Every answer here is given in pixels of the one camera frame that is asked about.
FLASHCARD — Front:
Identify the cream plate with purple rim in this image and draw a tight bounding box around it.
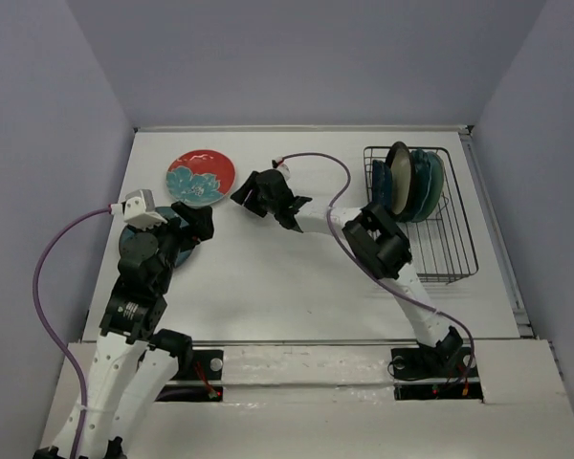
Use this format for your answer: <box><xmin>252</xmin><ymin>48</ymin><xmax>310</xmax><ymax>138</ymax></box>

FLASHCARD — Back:
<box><xmin>385</xmin><ymin>142</ymin><xmax>415</xmax><ymax>217</ymax></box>

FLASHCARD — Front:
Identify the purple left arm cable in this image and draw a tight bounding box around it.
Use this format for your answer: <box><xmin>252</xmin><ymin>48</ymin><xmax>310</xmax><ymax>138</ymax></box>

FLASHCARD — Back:
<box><xmin>32</xmin><ymin>206</ymin><xmax>114</xmax><ymax>459</ymax></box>

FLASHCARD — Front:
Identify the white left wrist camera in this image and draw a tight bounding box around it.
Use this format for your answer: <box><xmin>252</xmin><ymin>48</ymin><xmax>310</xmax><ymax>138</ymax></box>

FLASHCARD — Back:
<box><xmin>109</xmin><ymin>189</ymin><xmax>167</xmax><ymax>230</ymax></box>

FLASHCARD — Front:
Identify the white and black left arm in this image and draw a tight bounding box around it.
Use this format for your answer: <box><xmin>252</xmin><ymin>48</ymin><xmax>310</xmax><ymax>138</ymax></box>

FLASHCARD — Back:
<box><xmin>34</xmin><ymin>195</ymin><xmax>214</xmax><ymax>458</ymax></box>

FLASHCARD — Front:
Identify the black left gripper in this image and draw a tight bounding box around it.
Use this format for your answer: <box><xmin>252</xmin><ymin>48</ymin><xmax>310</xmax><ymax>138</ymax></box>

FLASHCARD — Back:
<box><xmin>130</xmin><ymin>200</ymin><xmax>215</xmax><ymax>292</ymax></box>

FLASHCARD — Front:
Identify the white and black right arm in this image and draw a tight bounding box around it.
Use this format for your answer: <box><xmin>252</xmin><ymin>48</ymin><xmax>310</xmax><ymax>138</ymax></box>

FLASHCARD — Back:
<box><xmin>231</xmin><ymin>169</ymin><xmax>463</xmax><ymax>375</ymax></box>

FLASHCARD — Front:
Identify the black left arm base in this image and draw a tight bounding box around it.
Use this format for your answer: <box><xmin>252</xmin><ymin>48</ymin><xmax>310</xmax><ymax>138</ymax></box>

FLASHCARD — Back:
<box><xmin>156</xmin><ymin>349</ymin><xmax>224</xmax><ymax>403</ymax></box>

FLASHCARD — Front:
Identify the red plate with teal flower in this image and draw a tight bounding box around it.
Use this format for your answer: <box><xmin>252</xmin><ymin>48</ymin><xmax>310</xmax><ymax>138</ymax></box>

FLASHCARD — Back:
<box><xmin>165</xmin><ymin>149</ymin><xmax>236</xmax><ymax>208</ymax></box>

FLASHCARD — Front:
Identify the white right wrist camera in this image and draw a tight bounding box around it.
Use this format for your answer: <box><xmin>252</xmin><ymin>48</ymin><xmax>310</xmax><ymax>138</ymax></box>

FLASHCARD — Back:
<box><xmin>272</xmin><ymin>157</ymin><xmax>291</xmax><ymax>181</ymax></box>

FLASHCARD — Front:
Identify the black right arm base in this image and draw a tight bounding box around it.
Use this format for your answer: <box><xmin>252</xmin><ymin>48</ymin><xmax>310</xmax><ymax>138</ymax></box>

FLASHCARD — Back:
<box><xmin>387</xmin><ymin>346</ymin><xmax>484</xmax><ymax>402</ymax></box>

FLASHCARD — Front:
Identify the light green flower plate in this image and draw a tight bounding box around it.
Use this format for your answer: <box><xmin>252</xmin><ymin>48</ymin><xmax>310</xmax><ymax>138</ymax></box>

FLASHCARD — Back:
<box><xmin>413</xmin><ymin>151</ymin><xmax>445</xmax><ymax>223</ymax></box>

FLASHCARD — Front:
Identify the dark teal round plate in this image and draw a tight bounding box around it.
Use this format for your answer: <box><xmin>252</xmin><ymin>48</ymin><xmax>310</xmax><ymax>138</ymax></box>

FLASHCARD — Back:
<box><xmin>118</xmin><ymin>205</ymin><xmax>200</xmax><ymax>270</ymax></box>

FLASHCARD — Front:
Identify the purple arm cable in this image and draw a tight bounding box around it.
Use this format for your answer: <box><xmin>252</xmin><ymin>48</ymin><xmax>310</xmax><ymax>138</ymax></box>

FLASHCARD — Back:
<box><xmin>32</xmin><ymin>206</ymin><xmax>114</xmax><ymax>459</ymax></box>
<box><xmin>279</xmin><ymin>151</ymin><xmax>475</xmax><ymax>383</ymax></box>

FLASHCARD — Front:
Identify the dark blue shell-shaped plate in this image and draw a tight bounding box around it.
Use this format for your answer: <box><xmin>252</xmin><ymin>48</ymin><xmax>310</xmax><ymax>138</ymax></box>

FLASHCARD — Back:
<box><xmin>371</xmin><ymin>160</ymin><xmax>393</xmax><ymax>212</ymax></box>

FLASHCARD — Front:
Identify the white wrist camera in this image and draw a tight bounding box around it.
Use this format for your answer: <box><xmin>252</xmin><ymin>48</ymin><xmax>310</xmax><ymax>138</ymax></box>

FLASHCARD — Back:
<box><xmin>272</xmin><ymin>157</ymin><xmax>291</xmax><ymax>181</ymax></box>
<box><xmin>109</xmin><ymin>189</ymin><xmax>167</xmax><ymax>230</ymax></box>

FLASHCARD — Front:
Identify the black wire dish rack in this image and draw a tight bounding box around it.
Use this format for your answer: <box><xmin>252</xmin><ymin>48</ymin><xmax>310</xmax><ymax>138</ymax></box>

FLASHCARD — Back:
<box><xmin>363</xmin><ymin>145</ymin><xmax>479</xmax><ymax>286</ymax></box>

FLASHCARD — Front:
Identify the teal scalloped embossed plate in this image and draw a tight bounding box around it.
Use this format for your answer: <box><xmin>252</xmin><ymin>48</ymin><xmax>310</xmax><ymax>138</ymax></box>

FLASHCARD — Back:
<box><xmin>402</xmin><ymin>149</ymin><xmax>431</xmax><ymax>222</ymax></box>

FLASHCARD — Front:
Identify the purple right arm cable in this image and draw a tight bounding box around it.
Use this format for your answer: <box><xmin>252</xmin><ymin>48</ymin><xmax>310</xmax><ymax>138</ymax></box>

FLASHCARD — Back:
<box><xmin>279</xmin><ymin>151</ymin><xmax>475</xmax><ymax>383</ymax></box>

